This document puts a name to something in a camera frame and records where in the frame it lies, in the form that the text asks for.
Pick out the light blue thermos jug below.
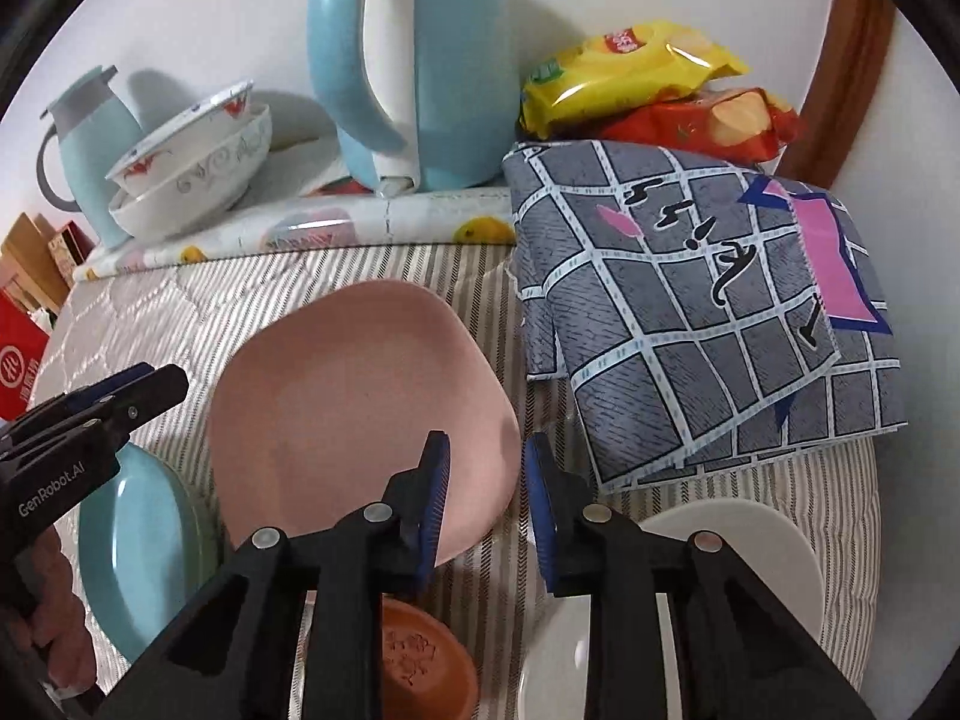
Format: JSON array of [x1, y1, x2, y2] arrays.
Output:
[[36, 66, 147, 248]]

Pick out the striped quilt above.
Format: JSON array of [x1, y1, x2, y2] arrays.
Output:
[[30, 240, 878, 720]]

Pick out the light blue electric kettle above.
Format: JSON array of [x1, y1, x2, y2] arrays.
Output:
[[307, 0, 530, 200]]

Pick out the white bowl grey pattern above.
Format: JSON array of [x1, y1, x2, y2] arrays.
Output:
[[109, 101, 272, 241]]

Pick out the yellow snack bag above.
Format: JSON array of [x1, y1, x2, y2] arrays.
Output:
[[521, 21, 751, 140]]

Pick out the small brown dish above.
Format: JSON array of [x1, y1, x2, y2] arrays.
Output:
[[379, 596, 481, 720]]

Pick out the fruit print table mat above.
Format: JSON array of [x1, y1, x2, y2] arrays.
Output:
[[71, 178, 518, 282]]

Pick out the white bowl red pattern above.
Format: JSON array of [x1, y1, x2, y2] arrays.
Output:
[[105, 81, 256, 196]]

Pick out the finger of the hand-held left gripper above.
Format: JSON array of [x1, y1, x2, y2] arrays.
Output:
[[19, 362, 157, 422], [0, 364, 190, 481]]

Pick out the light blue plate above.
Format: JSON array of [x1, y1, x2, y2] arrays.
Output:
[[77, 441, 226, 665]]

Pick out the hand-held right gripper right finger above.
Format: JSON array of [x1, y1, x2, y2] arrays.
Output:
[[523, 431, 875, 720]]

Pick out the cardboard box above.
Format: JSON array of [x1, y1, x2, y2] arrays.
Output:
[[0, 212, 57, 316]]

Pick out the grey checked folded cloth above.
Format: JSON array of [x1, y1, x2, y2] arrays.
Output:
[[501, 139, 908, 496]]

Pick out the brown wooden frame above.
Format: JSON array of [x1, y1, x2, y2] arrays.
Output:
[[776, 0, 897, 188]]

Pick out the red paper bag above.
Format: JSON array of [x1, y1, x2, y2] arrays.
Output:
[[0, 291, 55, 422]]

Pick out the red snack bag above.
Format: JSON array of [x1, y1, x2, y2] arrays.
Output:
[[600, 86, 803, 162]]

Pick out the patterned small box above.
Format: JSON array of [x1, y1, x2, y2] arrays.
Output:
[[47, 220, 96, 272]]

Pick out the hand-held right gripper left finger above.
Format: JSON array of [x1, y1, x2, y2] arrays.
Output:
[[97, 431, 452, 720]]

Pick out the pink plate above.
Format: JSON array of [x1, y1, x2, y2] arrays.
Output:
[[204, 279, 522, 569]]

